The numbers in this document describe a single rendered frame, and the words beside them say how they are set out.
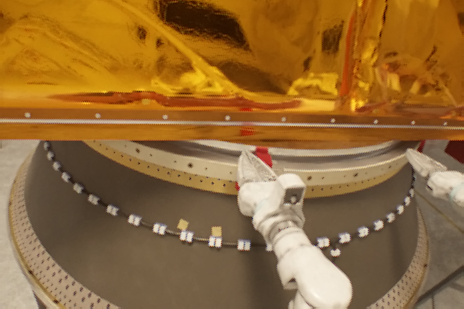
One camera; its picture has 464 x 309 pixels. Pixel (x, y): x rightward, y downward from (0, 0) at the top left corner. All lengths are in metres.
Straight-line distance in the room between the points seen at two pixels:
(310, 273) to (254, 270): 0.51
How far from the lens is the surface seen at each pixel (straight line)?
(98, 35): 0.64
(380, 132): 1.03
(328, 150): 0.87
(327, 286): 0.43
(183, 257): 0.92
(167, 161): 0.82
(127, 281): 1.01
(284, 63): 0.71
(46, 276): 1.23
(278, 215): 0.51
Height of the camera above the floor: 2.13
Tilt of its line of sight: 27 degrees down
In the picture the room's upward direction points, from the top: 9 degrees clockwise
